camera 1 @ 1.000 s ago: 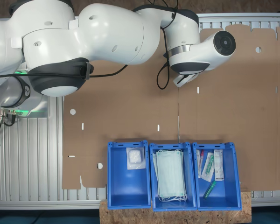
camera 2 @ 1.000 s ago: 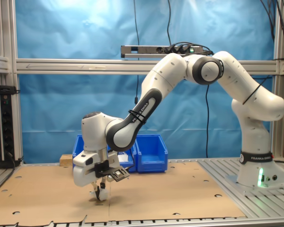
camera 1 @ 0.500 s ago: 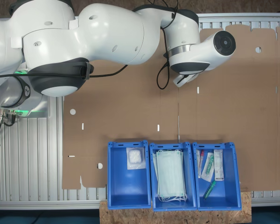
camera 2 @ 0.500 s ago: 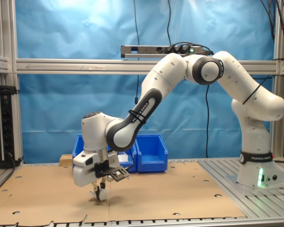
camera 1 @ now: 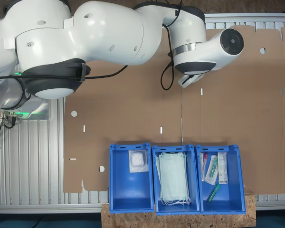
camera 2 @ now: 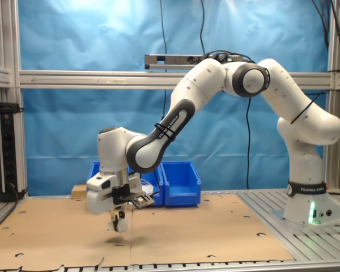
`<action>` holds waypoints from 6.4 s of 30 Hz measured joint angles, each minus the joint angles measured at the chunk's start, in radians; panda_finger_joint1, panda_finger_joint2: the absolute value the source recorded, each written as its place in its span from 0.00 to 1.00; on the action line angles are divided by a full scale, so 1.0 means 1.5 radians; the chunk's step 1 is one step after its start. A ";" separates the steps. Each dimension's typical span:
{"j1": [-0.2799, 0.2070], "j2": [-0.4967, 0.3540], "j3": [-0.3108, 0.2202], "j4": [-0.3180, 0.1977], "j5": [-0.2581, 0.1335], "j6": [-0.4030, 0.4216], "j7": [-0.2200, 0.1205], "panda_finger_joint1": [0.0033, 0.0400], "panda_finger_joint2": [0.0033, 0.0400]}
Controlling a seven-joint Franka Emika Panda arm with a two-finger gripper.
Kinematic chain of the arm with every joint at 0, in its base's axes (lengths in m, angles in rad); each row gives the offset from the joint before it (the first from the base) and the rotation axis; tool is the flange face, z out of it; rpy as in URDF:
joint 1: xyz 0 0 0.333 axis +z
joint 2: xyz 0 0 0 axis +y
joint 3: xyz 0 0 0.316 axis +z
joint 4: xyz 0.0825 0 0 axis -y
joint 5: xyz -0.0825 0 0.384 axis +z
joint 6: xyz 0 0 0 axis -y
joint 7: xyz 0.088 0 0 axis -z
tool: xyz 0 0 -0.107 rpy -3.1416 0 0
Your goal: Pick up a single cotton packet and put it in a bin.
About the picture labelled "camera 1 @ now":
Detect blue plastic bin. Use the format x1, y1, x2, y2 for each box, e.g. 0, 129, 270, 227
196, 144, 247, 214
151, 144, 201, 216
109, 142, 155, 213

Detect chipboard wood block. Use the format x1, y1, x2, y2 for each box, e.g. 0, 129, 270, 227
101, 189, 257, 228

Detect black camera cable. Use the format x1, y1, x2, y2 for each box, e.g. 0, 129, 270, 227
0, 0, 184, 91

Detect long white printed packet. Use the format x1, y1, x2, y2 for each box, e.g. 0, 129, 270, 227
218, 152, 228, 185

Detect black base connector cable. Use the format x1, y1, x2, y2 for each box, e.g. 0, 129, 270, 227
0, 110, 17, 143

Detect packed green syringe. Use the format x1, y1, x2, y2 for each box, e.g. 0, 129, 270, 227
205, 155, 219, 186

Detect packed red-capped tube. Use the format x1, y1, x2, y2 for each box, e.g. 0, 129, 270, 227
199, 152, 209, 182

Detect white sealed gauze packet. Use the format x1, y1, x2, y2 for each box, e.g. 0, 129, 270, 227
128, 149, 149, 173

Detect pale surgical face mask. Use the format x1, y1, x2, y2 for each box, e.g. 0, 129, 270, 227
155, 152, 192, 207
159, 153, 190, 200

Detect brown cardboard sheet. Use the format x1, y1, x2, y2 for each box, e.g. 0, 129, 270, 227
62, 28, 183, 193
181, 25, 285, 196

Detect loose green syringe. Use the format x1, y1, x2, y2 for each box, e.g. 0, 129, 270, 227
207, 184, 221, 203

